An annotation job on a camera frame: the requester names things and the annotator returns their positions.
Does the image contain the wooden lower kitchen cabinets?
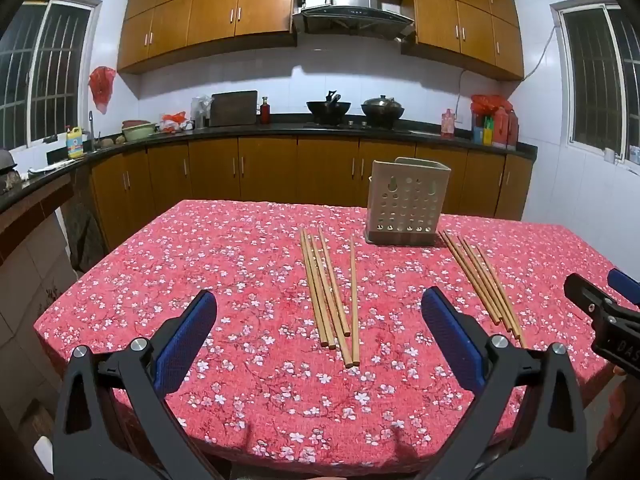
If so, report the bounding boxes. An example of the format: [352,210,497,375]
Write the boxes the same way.
[90,135,533,251]

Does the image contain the hanging red plastic bag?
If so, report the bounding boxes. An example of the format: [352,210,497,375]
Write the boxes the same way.
[89,66,117,115]

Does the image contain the dark wooden cutting board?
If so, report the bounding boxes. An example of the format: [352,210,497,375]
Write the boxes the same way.
[209,91,259,127]

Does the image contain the chopsticks pair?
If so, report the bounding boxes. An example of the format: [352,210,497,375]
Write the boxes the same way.
[463,238,522,339]

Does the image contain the person's right hand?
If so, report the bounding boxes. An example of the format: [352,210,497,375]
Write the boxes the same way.
[611,364,640,441]

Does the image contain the yellow detergent bottle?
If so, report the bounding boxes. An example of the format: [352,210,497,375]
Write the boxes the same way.
[66,126,85,160]

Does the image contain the black open wok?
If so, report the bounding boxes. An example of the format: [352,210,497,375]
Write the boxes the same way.
[306,91,352,125]

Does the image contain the dark pot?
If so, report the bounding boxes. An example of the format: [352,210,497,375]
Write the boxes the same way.
[0,149,21,195]

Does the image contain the black kitchen countertop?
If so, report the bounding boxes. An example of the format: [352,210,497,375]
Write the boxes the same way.
[0,115,538,211]

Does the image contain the barred window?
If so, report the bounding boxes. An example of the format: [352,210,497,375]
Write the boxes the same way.
[0,0,98,151]
[552,5,640,166]

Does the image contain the red floral tablecloth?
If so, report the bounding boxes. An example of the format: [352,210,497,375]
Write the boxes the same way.
[34,199,640,478]

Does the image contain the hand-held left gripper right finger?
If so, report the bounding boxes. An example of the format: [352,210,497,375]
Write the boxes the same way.
[421,287,588,480]

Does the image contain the wooden upper wall cabinet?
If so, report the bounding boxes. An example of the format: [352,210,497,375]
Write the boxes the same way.
[402,0,525,81]
[117,0,296,75]

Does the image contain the clear plastic bag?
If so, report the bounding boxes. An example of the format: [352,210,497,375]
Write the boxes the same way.
[191,95,215,130]

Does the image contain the white wall cable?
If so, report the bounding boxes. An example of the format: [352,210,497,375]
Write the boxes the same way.
[457,24,557,121]

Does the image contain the beige perforated chopstick holder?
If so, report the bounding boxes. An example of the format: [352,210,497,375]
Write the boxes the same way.
[364,157,451,247]

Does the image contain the white cloth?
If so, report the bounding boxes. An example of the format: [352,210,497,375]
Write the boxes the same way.
[27,160,68,177]

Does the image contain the steel range hood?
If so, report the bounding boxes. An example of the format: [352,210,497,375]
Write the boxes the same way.
[292,0,416,36]

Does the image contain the wok with metal lid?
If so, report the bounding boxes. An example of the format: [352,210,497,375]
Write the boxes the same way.
[361,95,405,128]

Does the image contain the left group wooden chopsticks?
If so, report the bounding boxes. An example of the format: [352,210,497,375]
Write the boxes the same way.
[311,236,353,368]

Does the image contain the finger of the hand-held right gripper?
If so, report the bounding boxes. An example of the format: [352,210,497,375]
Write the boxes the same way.
[607,268,640,307]
[563,273,615,319]

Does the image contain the wooden chopstick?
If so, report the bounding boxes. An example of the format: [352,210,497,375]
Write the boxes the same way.
[440,231,502,325]
[317,229,352,338]
[445,233,511,335]
[299,228,331,347]
[307,234,338,350]
[476,246,527,350]
[456,236,518,340]

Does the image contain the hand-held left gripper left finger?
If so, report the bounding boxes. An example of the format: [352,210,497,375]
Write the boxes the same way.
[52,289,233,480]

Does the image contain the gas stove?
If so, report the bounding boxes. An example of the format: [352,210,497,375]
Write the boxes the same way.
[302,119,413,134]

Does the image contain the green plastic basin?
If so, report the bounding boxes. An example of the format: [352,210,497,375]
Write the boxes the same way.
[121,120,157,142]

